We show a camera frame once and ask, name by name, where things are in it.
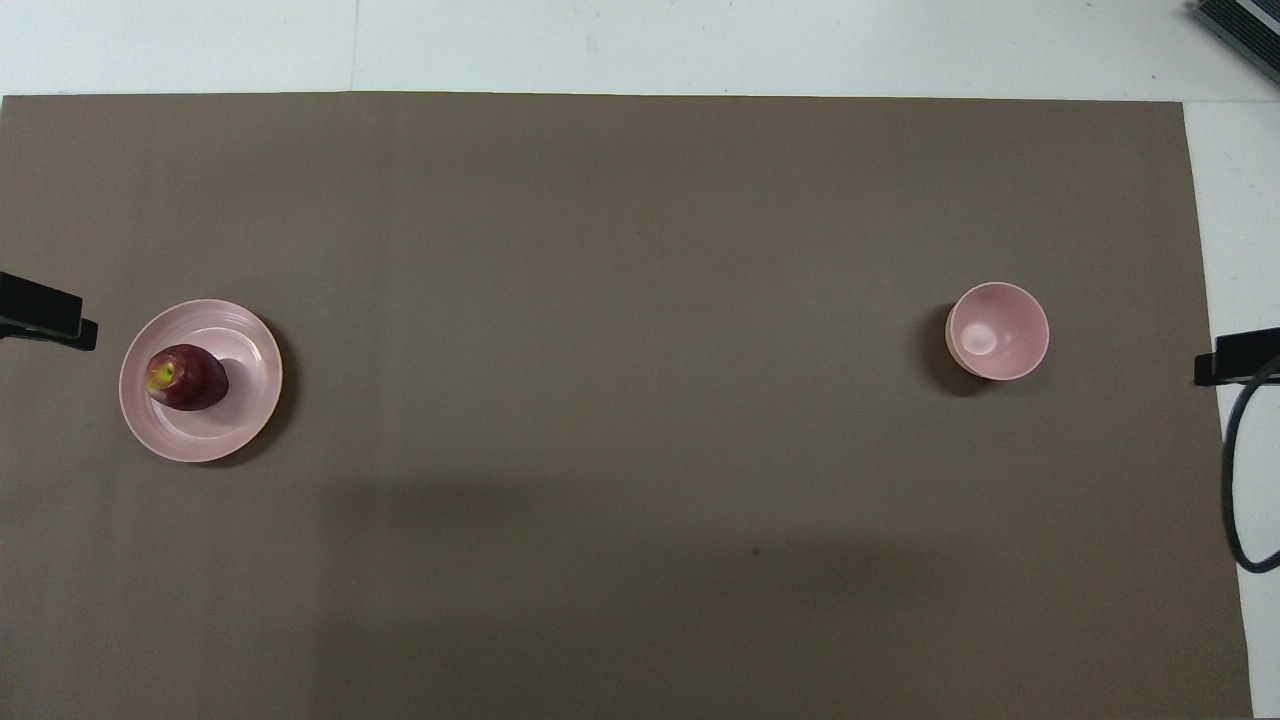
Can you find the dark red apple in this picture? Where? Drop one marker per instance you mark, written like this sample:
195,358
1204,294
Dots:
190,380

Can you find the pink plate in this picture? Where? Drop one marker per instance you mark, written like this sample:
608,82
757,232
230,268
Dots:
240,350

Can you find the pink bowl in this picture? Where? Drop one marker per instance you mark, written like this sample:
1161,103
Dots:
998,330

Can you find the grey ribbed device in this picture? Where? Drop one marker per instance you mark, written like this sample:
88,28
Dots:
1250,30

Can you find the brown table mat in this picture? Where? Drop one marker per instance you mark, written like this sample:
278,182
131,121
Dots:
620,300

